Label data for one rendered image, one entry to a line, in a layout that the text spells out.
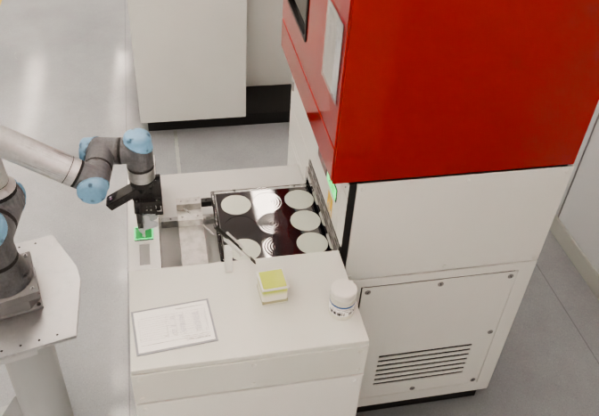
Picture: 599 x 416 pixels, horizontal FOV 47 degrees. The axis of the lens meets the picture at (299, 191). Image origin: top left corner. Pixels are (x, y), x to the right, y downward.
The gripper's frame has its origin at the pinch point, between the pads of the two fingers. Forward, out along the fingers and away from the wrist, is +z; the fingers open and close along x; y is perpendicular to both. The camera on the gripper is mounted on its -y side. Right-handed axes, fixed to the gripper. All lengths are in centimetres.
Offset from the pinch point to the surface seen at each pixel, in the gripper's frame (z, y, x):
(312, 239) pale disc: 8, 53, -3
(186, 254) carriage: 9.7, 13.2, -2.4
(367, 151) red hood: -35, 63, -15
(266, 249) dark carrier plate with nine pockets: 7.7, 37.7, -5.8
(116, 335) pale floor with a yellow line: 98, -18, 41
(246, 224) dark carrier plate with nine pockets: 7.7, 33.2, 6.4
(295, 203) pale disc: 8, 51, 15
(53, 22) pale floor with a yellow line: 98, -64, 342
